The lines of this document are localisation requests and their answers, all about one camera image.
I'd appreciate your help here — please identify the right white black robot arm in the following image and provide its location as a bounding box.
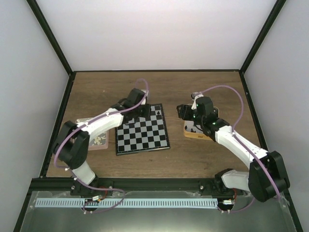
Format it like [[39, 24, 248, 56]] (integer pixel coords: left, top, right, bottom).
[[176, 95, 290, 202]]

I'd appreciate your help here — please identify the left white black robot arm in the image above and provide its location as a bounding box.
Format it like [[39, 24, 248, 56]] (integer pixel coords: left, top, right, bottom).
[[52, 88, 150, 195]]

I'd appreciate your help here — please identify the pile of white chess pieces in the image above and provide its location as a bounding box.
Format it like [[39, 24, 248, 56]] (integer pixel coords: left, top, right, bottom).
[[94, 135, 106, 145]]

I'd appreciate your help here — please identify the yellow metal tin box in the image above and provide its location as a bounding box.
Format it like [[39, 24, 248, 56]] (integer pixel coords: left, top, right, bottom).
[[183, 107, 219, 141]]

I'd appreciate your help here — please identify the black grey chessboard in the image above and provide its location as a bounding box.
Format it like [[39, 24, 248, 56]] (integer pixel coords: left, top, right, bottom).
[[115, 103, 170, 156]]

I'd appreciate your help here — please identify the pink tray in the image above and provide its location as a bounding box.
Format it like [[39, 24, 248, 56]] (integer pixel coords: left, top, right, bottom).
[[82, 118, 109, 151]]

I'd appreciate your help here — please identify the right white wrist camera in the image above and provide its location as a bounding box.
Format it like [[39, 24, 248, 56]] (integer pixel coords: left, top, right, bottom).
[[191, 92, 204, 110]]

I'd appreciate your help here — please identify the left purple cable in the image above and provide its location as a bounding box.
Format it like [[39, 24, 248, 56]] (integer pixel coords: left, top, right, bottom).
[[54, 78, 150, 215]]

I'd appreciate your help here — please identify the purple cable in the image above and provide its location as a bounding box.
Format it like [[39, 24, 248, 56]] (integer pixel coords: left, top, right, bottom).
[[197, 85, 282, 214], [54, 78, 150, 215]]

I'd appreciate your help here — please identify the black aluminium mounting rail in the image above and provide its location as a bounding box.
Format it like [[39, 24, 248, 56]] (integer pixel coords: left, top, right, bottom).
[[31, 177, 244, 196]]

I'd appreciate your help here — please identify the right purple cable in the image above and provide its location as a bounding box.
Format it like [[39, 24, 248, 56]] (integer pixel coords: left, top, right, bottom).
[[197, 85, 282, 214]]

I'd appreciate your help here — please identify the light blue slotted cable duct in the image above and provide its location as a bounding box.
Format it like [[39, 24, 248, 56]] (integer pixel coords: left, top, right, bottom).
[[35, 198, 218, 209]]

